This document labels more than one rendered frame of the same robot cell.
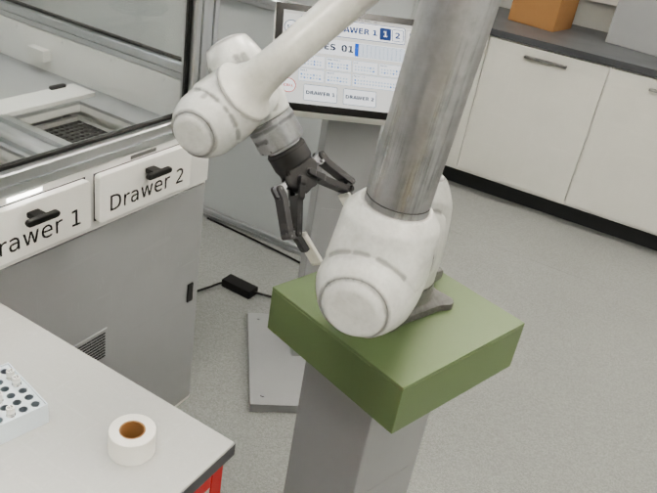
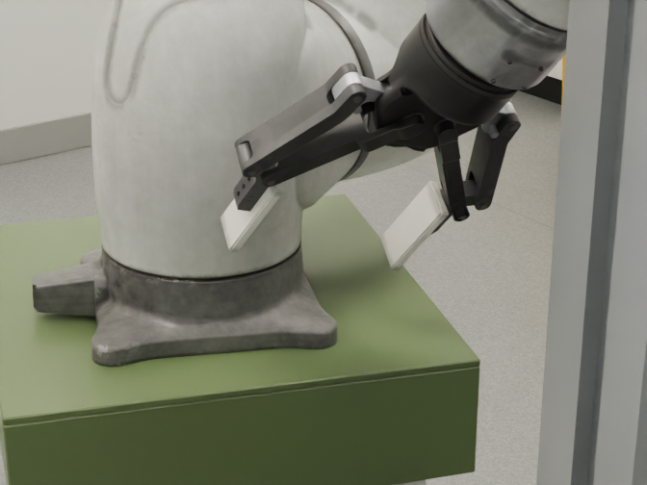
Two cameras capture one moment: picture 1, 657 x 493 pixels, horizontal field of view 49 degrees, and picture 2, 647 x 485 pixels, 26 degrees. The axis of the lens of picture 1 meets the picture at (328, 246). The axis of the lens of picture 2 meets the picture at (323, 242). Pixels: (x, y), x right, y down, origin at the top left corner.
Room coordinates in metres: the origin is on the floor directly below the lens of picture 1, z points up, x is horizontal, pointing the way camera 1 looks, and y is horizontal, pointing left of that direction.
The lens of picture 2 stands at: (2.00, 0.46, 1.33)
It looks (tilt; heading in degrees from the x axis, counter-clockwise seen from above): 23 degrees down; 210
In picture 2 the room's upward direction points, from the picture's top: straight up
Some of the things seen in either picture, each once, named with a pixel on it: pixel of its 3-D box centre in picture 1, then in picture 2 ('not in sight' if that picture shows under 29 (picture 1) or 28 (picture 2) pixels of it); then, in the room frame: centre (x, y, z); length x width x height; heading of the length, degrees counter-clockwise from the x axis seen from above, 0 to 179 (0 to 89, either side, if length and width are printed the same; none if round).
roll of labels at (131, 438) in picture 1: (132, 439); not in sight; (0.79, 0.24, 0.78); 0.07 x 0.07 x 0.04
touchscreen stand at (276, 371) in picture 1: (333, 239); not in sight; (2.03, -0.01, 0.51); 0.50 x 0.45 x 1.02; 11
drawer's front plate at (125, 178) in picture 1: (146, 180); not in sight; (1.47, 0.43, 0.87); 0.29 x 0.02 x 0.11; 153
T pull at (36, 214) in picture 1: (38, 215); not in sight; (1.18, 0.55, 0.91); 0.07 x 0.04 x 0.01; 153
